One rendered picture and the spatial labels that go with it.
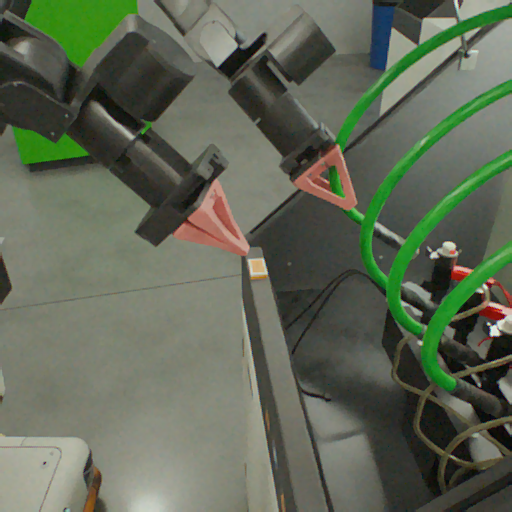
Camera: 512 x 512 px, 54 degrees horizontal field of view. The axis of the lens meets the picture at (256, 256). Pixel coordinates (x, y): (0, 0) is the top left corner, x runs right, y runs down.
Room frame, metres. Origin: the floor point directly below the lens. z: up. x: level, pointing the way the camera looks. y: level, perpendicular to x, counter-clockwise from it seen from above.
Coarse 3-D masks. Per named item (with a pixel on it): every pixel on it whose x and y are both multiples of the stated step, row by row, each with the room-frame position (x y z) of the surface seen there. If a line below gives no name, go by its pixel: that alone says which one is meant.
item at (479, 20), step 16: (480, 16) 0.59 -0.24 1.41; (496, 16) 0.59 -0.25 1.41; (448, 32) 0.58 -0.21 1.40; (464, 32) 0.58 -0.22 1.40; (416, 48) 0.58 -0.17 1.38; (432, 48) 0.58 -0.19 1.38; (400, 64) 0.58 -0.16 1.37; (384, 80) 0.57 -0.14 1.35; (368, 96) 0.57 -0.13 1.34; (352, 112) 0.57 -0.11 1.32; (352, 128) 0.57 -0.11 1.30; (336, 176) 0.57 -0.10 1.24; (336, 192) 0.57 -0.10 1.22; (352, 208) 0.57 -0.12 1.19
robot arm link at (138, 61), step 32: (128, 32) 0.42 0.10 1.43; (160, 32) 0.47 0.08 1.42; (96, 64) 0.43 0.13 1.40; (128, 64) 0.43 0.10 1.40; (160, 64) 0.42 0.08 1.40; (192, 64) 0.46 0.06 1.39; (0, 96) 0.40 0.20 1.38; (32, 96) 0.40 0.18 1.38; (64, 96) 0.46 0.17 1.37; (128, 96) 0.43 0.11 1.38; (160, 96) 0.43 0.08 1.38; (32, 128) 0.40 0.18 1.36; (64, 128) 0.41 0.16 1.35
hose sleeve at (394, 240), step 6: (378, 222) 0.59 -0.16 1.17; (360, 228) 0.58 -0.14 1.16; (378, 228) 0.57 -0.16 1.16; (384, 228) 0.58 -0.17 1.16; (372, 234) 0.58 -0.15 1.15; (378, 234) 0.57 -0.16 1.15; (384, 234) 0.57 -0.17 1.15; (390, 234) 0.58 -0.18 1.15; (396, 234) 0.59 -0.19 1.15; (384, 240) 0.58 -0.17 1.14; (390, 240) 0.58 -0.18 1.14; (396, 240) 0.58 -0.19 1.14; (402, 240) 0.58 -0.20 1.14; (396, 246) 0.58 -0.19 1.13
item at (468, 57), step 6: (456, 0) 0.92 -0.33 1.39; (456, 6) 0.92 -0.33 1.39; (456, 12) 0.92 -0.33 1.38; (456, 18) 0.92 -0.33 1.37; (462, 36) 0.92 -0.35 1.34; (462, 42) 0.92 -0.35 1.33; (462, 54) 0.92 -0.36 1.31; (468, 54) 0.91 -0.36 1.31; (474, 54) 0.92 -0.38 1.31; (462, 60) 0.92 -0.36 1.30; (468, 60) 0.92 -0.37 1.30; (474, 60) 0.92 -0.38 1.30; (462, 66) 0.92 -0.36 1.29; (468, 66) 0.92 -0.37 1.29; (474, 66) 0.92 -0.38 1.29
